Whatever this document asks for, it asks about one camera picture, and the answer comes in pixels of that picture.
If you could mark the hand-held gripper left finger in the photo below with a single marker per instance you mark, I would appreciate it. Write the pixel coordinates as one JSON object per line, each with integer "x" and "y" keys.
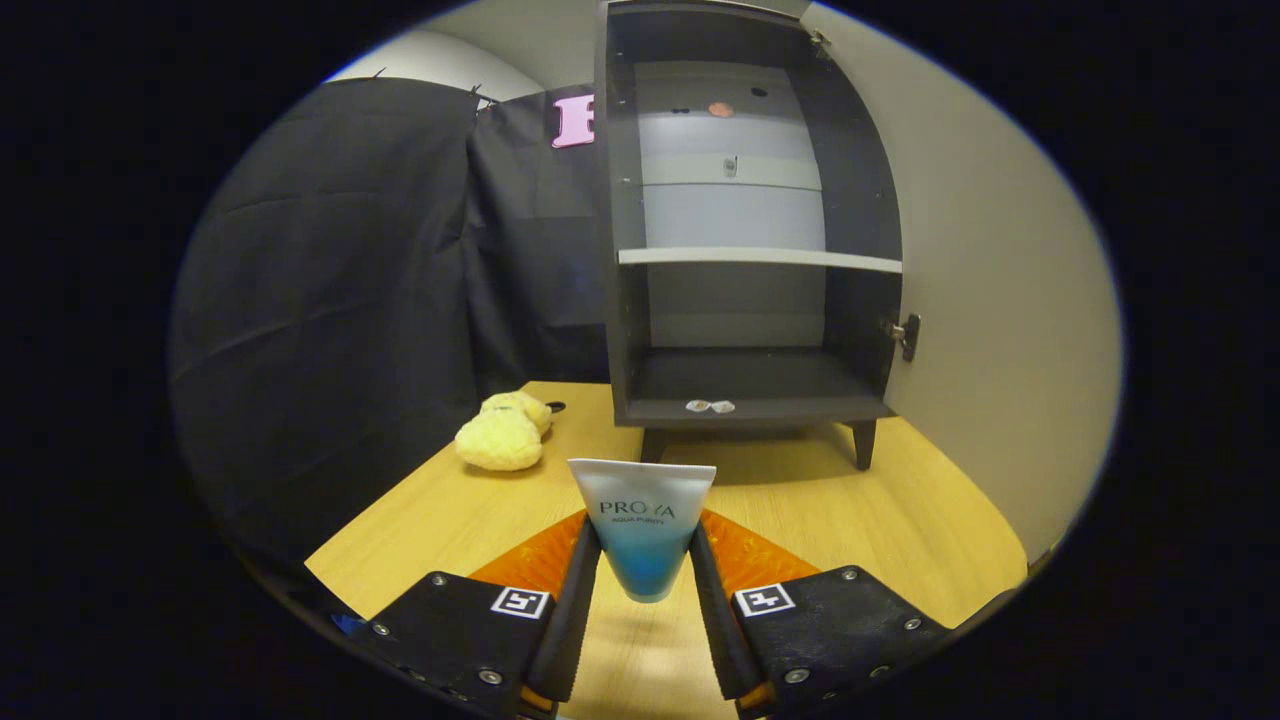
{"x": 572, "y": 630}

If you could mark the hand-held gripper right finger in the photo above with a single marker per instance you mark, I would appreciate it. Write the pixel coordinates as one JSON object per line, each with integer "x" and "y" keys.
{"x": 718, "y": 640}

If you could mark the white blue cosmetic tube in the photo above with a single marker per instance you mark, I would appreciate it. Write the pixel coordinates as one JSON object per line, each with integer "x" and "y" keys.
{"x": 640, "y": 530}

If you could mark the grey cabinet door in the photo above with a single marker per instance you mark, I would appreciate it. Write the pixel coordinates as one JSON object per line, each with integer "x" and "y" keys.
{"x": 980, "y": 300}

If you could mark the yellow plush toy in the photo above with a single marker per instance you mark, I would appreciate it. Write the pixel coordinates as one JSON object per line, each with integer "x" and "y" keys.
{"x": 500, "y": 440}

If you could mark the dark cabinet body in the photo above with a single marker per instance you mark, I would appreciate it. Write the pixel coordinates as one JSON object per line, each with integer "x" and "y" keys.
{"x": 740, "y": 380}

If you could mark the white cabinet shelf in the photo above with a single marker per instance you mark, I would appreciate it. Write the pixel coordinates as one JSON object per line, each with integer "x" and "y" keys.
{"x": 760, "y": 257}

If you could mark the black backdrop cloth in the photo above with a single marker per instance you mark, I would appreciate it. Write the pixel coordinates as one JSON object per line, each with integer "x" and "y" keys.
{"x": 340, "y": 300}

